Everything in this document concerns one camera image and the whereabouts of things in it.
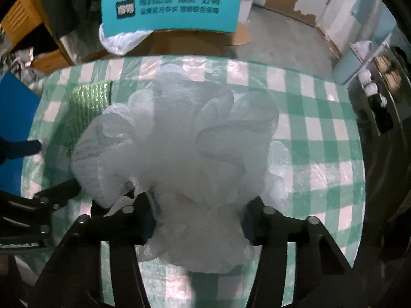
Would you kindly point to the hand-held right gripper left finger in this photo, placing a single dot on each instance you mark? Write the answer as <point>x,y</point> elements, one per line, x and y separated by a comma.
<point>128,227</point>

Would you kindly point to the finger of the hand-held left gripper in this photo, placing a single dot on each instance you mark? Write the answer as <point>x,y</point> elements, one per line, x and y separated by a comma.
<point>22,149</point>
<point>61,189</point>

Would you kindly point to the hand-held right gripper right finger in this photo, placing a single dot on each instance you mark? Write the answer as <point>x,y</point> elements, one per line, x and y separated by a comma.
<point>257,227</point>

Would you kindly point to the blue cardboard box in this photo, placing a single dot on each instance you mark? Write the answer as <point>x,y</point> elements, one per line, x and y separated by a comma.
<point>16,115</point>

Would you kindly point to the white mesh bath sponge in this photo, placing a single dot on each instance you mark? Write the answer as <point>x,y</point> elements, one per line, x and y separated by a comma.
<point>179,154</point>

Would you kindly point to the green glittery scrub sponge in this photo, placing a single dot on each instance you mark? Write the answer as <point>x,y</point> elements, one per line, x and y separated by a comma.
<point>86,109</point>

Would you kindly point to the green checked tablecloth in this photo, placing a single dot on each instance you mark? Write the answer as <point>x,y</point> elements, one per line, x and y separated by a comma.
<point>321,154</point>

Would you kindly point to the wooden louvred wardrobe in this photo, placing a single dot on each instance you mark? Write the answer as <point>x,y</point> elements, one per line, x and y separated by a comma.
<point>22,16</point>

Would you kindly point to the dark cloth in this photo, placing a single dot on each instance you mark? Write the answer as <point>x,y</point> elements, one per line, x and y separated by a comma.
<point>388,173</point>

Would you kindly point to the black hanging coat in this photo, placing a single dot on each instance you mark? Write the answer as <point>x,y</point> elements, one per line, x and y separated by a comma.
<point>70,3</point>

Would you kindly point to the light blue bin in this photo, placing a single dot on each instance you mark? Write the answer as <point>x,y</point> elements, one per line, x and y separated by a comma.
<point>348,67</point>

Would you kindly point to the shoe rack with shoes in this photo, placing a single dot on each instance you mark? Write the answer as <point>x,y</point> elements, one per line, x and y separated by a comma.
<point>382,83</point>

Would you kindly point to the teal printed box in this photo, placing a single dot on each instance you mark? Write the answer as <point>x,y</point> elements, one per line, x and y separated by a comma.
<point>173,9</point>

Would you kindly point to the white bin bag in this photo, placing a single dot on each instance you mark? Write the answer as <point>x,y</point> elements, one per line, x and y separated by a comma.
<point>362,49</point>

